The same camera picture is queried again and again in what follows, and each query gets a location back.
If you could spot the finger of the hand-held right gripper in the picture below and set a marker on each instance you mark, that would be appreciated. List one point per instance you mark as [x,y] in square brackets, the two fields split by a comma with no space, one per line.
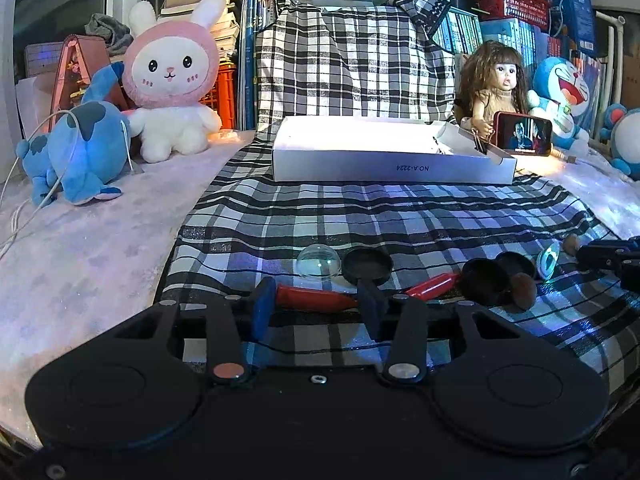
[620,242]
[600,259]

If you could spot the grey crumpled cloth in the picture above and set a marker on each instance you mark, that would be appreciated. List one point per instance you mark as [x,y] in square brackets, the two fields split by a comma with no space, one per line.
[110,32]

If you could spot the red pointed stick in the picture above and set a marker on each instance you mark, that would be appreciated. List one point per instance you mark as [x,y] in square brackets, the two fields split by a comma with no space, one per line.
[432,284]
[315,299]

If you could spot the large blue cat plush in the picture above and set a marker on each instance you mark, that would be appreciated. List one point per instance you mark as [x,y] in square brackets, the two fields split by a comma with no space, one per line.
[560,85]

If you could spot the brown-haired doll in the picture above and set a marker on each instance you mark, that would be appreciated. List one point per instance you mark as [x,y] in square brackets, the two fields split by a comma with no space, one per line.
[492,80]

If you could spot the binder clip on box edge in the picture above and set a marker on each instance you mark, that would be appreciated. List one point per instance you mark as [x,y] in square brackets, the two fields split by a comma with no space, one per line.
[482,144]

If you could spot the smartphone in red case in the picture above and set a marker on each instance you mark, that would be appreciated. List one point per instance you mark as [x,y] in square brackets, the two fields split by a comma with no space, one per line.
[522,134]

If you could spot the white cardboard box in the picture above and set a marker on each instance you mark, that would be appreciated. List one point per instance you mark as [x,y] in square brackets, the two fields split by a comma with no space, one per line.
[390,160]

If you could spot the clear glass dome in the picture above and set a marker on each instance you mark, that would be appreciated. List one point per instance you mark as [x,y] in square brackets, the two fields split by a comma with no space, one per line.
[318,262]

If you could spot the row of blue upright folders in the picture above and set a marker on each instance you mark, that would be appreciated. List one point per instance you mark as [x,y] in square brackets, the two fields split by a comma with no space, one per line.
[250,60]

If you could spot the blue spotted plush toy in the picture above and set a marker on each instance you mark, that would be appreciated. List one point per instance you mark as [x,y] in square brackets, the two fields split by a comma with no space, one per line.
[85,150]

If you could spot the white pipe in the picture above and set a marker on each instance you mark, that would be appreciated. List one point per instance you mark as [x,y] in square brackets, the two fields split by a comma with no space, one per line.
[611,75]

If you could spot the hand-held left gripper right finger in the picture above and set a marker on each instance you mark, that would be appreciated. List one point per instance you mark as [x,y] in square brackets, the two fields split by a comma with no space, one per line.
[371,310]

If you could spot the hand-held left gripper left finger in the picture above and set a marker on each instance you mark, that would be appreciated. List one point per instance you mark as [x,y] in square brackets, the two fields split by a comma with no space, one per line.
[263,310]

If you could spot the small orange ball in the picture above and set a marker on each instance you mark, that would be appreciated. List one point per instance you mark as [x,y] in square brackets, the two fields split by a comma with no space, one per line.
[524,292]

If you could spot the black white checked cloth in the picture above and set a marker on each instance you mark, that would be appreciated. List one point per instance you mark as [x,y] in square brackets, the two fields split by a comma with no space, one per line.
[350,220]

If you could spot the pink miniature house model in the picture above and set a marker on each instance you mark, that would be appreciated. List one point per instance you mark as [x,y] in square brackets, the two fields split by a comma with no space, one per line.
[75,70]

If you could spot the stack of lying books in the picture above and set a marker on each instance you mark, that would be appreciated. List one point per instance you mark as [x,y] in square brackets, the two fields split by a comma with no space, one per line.
[200,0]

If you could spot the blue gift bag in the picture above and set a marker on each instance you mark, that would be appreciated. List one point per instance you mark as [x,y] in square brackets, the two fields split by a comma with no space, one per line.
[575,20]

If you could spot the small blue cat plush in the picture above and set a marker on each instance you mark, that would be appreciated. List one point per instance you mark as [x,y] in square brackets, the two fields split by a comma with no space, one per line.
[625,135]

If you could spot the red plastic crate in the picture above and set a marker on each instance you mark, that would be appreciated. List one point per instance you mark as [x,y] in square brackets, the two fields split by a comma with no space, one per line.
[225,95]

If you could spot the red plastic basket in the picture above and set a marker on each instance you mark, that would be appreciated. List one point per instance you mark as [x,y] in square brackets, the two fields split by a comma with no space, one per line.
[510,5]

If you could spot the row of upright books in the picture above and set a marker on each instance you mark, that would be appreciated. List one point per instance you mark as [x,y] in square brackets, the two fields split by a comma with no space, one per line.
[510,35]

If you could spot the pink white rabbit plush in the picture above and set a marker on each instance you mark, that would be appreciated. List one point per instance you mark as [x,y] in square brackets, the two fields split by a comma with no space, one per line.
[167,85]

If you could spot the brown walnut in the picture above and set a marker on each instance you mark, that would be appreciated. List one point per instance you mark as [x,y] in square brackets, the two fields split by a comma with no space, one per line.
[571,244]

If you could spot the white glittery table cover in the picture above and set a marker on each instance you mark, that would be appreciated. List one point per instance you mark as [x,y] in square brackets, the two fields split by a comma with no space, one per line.
[75,270]

